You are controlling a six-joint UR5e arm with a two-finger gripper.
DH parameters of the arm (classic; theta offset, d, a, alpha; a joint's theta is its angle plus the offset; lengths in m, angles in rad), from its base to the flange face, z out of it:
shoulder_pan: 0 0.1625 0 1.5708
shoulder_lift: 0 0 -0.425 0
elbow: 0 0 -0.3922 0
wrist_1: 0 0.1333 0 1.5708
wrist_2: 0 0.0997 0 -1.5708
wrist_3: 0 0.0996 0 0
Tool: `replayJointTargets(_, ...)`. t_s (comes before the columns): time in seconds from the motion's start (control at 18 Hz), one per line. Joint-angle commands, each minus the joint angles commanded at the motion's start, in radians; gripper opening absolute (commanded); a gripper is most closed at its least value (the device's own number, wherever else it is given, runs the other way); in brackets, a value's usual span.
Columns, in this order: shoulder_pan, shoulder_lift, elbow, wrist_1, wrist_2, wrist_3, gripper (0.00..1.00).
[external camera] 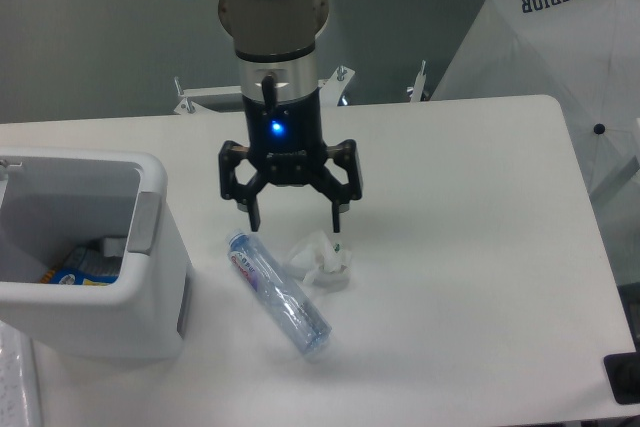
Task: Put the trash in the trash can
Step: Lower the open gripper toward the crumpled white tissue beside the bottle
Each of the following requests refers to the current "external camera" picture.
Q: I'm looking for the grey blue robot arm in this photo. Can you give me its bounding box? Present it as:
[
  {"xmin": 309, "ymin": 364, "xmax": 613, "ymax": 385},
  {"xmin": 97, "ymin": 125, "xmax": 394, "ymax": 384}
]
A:
[{"xmin": 218, "ymin": 0, "xmax": 363, "ymax": 232}]

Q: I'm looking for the white tissue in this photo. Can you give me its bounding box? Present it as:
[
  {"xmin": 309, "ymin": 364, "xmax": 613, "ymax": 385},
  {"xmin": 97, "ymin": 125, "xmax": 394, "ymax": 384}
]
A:
[{"xmin": 283, "ymin": 230, "xmax": 353, "ymax": 289}]

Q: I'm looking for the blue yellow snack wrapper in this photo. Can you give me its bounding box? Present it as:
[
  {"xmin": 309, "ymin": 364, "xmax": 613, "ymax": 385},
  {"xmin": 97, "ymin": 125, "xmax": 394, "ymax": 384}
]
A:
[{"xmin": 39, "ymin": 246, "xmax": 122, "ymax": 286}]

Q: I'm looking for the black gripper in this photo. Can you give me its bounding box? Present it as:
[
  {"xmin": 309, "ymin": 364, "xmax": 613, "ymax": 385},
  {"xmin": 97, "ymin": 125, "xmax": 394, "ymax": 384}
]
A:
[{"xmin": 218, "ymin": 91, "xmax": 363, "ymax": 233}]

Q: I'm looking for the white Superior umbrella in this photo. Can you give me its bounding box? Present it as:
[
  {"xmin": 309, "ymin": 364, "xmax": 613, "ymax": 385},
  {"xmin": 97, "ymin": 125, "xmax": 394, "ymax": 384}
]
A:
[{"xmin": 434, "ymin": 0, "xmax": 639, "ymax": 285}]

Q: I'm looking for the white trash can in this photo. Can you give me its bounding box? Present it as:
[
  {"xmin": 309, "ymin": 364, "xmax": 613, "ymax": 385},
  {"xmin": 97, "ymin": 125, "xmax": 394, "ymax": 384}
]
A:
[{"xmin": 1, "ymin": 147, "xmax": 191, "ymax": 359}]

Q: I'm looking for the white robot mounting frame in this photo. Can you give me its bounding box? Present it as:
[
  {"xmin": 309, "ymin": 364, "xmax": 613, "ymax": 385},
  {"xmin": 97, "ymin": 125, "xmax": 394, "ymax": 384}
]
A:
[{"xmin": 172, "ymin": 59, "xmax": 429, "ymax": 116}]

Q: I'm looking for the clear plastic water bottle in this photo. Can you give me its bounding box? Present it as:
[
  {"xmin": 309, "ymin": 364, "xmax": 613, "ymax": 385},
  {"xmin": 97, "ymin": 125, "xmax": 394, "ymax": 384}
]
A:
[{"xmin": 226, "ymin": 230, "xmax": 332, "ymax": 356}]

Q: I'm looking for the black device at table edge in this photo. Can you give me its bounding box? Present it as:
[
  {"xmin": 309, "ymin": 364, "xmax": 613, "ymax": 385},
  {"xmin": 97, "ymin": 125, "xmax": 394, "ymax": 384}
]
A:
[{"xmin": 604, "ymin": 352, "xmax": 639, "ymax": 405}]

